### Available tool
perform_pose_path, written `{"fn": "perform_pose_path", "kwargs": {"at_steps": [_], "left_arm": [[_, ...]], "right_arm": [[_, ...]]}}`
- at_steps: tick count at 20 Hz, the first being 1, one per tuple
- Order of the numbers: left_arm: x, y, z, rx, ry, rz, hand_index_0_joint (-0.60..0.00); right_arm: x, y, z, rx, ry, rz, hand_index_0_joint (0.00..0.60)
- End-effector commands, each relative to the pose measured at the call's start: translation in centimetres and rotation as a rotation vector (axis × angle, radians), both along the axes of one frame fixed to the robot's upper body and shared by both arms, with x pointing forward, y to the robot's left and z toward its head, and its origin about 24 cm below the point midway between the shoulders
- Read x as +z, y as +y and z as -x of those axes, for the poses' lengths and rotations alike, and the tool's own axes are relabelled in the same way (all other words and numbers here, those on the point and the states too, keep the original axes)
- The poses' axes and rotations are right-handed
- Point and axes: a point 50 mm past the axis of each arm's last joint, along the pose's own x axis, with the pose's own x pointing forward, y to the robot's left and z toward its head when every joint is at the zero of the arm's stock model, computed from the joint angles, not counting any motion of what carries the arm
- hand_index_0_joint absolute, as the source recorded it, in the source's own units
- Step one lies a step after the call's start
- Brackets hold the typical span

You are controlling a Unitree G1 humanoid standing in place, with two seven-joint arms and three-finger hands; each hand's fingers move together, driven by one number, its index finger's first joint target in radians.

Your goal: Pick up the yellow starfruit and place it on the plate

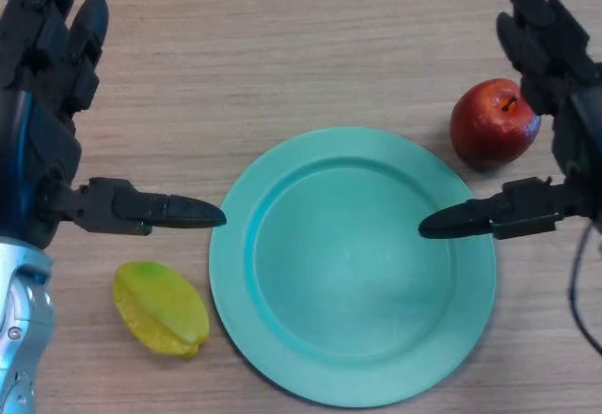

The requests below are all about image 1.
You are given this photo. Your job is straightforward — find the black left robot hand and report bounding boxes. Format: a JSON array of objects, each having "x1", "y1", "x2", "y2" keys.
[{"x1": 0, "y1": 0, "x2": 228, "y2": 250}]

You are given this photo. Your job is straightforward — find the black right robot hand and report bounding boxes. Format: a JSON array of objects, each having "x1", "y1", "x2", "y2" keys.
[{"x1": 418, "y1": 0, "x2": 602, "y2": 241}]

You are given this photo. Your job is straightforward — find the yellow starfruit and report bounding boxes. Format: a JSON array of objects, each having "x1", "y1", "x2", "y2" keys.
[{"x1": 111, "y1": 261, "x2": 211, "y2": 361}]

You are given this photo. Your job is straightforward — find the green round plate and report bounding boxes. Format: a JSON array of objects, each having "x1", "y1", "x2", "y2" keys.
[{"x1": 208, "y1": 126, "x2": 498, "y2": 408}]

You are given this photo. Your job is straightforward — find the red apple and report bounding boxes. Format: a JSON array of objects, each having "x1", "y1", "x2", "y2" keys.
[{"x1": 450, "y1": 78, "x2": 542, "y2": 170}]

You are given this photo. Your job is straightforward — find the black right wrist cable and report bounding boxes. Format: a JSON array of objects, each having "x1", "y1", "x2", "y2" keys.
[{"x1": 568, "y1": 223, "x2": 602, "y2": 357}]

